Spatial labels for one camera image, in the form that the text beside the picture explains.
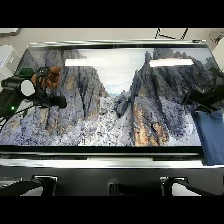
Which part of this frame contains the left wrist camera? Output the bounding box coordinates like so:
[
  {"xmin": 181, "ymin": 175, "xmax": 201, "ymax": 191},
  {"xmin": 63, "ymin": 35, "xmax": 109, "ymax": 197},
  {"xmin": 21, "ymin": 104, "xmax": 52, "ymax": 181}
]
[{"xmin": 34, "ymin": 67, "xmax": 52, "ymax": 96}]

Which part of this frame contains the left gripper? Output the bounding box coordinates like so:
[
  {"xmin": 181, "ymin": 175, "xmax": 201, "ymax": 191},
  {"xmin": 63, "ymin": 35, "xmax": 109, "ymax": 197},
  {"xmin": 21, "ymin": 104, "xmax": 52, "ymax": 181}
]
[{"xmin": 43, "ymin": 95, "xmax": 68, "ymax": 109}]

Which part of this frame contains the silver frame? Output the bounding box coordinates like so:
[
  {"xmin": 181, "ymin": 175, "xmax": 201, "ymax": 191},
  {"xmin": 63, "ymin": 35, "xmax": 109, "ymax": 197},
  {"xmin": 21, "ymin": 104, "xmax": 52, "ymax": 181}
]
[{"xmin": 0, "ymin": 39, "xmax": 224, "ymax": 197}]

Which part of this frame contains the blue garment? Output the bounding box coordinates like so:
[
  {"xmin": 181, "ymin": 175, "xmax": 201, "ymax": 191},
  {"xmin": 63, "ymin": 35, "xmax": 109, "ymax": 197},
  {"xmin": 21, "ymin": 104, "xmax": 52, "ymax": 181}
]
[{"xmin": 191, "ymin": 109, "xmax": 224, "ymax": 166}]

